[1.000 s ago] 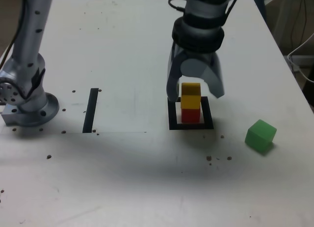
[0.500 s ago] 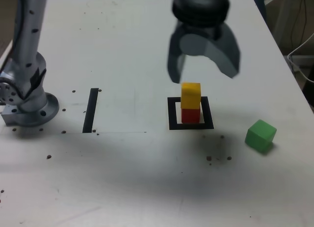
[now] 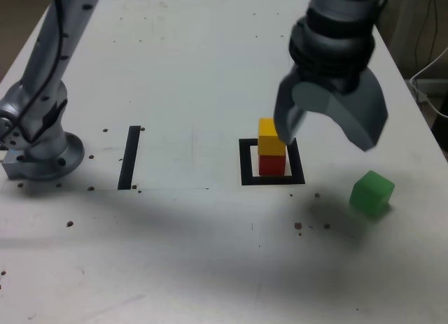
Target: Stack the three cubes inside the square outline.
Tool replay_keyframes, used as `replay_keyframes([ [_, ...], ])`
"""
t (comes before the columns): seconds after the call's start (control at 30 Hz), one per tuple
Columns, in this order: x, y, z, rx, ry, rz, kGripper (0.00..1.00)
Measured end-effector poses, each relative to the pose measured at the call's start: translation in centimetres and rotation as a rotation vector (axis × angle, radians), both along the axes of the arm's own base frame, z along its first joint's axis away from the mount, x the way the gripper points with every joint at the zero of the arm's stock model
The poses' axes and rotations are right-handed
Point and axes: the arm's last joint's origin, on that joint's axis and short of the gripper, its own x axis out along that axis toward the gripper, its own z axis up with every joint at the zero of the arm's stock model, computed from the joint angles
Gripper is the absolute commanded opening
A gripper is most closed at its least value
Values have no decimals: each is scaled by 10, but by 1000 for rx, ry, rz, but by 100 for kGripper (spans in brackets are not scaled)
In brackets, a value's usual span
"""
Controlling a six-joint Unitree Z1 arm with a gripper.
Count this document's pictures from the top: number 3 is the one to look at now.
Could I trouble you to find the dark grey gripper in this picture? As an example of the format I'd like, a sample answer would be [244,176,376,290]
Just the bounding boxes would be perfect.
[274,66,389,153]

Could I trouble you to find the yellow cube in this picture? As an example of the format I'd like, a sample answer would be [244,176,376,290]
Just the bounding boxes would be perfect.
[258,118,288,157]

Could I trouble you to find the red cube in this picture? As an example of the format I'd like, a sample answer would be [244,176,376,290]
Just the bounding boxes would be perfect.
[258,153,286,176]

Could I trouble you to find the green cube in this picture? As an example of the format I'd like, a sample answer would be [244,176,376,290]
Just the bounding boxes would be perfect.
[349,169,396,220]

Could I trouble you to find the black tape square outline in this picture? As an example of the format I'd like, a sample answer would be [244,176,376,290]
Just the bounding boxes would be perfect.
[238,137,307,186]

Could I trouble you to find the black tape strip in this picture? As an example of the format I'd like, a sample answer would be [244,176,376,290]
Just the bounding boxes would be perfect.
[117,125,141,191]

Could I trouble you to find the white cable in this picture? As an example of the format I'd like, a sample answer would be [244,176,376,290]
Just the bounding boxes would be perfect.
[409,46,448,120]

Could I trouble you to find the black cable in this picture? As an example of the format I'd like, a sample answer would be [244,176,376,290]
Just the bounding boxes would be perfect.
[414,0,440,106]

